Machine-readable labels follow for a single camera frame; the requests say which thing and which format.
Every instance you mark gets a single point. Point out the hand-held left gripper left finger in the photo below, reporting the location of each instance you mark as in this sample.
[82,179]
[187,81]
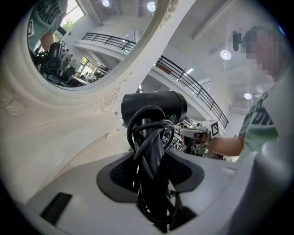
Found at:
[80,183]

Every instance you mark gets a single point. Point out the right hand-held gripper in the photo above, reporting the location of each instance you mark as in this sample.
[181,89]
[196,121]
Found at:
[212,129]

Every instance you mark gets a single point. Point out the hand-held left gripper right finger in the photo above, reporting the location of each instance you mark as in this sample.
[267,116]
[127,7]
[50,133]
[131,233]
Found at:
[213,183]

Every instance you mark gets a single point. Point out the person's right forearm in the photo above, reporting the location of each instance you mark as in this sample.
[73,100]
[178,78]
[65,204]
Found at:
[226,144]

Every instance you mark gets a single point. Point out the black balcony railing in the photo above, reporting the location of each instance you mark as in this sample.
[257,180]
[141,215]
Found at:
[195,85]

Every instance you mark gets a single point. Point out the round ceiling light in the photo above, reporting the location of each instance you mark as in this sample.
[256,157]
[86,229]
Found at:
[247,96]
[225,54]

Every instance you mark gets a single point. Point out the person's green printed t-shirt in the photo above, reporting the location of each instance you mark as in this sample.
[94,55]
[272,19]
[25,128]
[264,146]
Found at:
[259,128]

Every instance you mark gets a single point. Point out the person's head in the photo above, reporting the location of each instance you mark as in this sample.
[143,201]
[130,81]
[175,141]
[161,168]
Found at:
[266,52]

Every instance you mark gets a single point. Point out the oval mirror white carved frame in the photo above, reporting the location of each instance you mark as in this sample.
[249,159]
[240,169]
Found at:
[69,94]

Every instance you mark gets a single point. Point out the black head-worn camera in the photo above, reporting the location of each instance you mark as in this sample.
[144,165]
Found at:
[236,41]

